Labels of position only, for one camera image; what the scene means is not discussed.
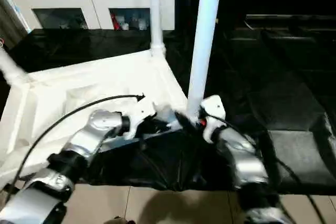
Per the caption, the white plastic table top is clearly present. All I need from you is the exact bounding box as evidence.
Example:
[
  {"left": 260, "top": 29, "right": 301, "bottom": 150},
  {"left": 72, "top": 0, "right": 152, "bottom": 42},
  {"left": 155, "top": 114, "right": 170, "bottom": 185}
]
[{"left": 0, "top": 48, "right": 191, "bottom": 188}]

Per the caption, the black work mat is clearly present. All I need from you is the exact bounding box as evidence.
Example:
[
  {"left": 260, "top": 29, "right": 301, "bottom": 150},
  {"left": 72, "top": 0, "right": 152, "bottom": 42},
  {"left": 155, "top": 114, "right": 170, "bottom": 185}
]
[{"left": 0, "top": 27, "right": 336, "bottom": 193}]

